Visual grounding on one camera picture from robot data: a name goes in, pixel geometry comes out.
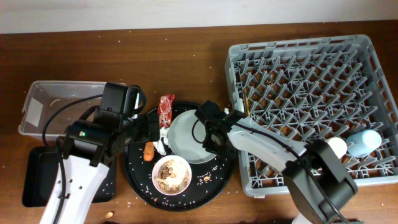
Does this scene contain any wooden chopstick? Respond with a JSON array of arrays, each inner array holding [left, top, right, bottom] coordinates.
[[243, 88, 251, 117]]

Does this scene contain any white paper cup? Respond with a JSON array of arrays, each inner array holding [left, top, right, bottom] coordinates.
[[325, 137, 348, 159]]

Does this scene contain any light blue plastic cup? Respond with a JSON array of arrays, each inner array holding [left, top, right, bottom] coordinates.
[[346, 129, 382, 158]]

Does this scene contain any white plastic fork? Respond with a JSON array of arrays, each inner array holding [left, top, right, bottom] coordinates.
[[236, 98, 244, 113]]

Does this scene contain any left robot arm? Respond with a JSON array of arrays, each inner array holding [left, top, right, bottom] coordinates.
[[40, 82, 160, 223]]

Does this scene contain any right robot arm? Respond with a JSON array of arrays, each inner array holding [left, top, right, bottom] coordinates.
[[195, 111, 358, 223]]

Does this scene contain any grey plastic dishwasher rack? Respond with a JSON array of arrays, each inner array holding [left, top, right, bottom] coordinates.
[[224, 35, 397, 187]]

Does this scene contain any crumpled white tissue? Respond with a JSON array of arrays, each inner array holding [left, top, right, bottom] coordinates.
[[153, 127, 169, 156]]

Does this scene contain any red snack wrapper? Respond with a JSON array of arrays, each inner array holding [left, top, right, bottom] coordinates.
[[157, 95, 175, 128]]

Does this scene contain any orange carrot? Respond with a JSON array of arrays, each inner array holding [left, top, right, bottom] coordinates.
[[143, 142, 155, 162]]

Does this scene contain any grey round plate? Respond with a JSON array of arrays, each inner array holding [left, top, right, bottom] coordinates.
[[168, 110, 216, 164]]

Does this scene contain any pink bowl with food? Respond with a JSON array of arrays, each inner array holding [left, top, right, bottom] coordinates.
[[152, 155, 192, 196]]

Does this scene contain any round black serving tray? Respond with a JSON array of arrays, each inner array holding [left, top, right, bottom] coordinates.
[[122, 100, 236, 212]]

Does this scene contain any peanut on table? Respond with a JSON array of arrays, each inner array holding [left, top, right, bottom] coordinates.
[[105, 212, 114, 218]]

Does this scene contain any clear plastic bin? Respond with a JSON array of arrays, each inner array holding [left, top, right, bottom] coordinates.
[[18, 80, 116, 143]]

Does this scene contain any black rectangular tray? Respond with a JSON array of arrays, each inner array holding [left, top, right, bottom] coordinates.
[[22, 146, 116, 207]]

